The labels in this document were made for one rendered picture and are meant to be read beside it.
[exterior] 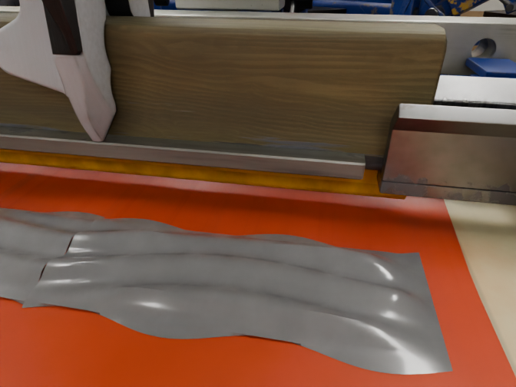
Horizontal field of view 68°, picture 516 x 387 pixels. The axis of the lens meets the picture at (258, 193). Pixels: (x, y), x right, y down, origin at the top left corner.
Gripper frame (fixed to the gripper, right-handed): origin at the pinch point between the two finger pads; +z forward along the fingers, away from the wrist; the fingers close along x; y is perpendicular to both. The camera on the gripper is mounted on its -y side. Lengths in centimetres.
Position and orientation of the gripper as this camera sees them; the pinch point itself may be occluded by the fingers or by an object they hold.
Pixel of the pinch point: (127, 107)
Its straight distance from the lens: 26.1
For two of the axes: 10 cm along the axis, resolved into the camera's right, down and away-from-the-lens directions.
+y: -9.8, -0.9, 1.5
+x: -1.8, 5.0, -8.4
